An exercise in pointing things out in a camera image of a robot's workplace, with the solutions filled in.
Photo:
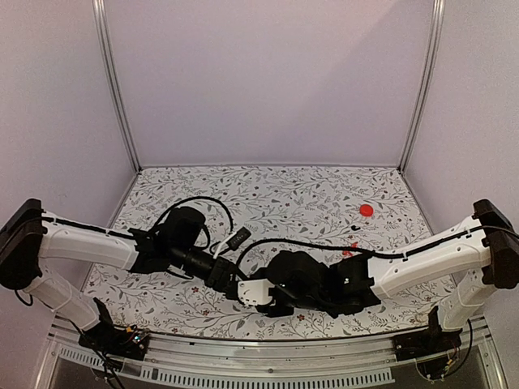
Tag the red round charging case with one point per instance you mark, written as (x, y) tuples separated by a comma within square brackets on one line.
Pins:
[(366, 210)]

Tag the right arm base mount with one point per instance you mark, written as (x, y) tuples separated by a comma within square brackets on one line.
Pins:
[(433, 339)]

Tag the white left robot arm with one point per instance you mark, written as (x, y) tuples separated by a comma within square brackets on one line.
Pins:
[(31, 236)]

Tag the right aluminium frame post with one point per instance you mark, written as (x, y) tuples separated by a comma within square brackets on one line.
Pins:
[(433, 44)]

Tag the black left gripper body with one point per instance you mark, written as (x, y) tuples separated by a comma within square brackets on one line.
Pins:
[(217, 272)]

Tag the left aluminium frame post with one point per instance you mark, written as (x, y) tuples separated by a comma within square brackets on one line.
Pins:
[(107, 56)]

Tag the floral patterned table mat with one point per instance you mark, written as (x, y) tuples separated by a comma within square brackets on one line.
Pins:
[(311, 204)]

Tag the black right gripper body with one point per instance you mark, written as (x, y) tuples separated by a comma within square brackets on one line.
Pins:
[(319, 305)]

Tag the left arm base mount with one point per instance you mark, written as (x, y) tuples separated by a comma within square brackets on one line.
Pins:
[(130, 342)]

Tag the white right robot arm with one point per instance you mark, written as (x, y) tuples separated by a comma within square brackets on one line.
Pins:
[(483, 244)]

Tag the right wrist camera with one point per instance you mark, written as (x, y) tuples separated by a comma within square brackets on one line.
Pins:
[(256, 292)]

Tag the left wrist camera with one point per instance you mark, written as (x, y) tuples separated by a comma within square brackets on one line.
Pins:
[(238, 238)]

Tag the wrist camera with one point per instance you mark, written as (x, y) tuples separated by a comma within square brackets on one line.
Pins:
[(256, 292), (238, 238)]

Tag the aluminium frame post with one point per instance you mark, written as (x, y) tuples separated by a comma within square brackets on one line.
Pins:
[(433, 44), (107, 56)]

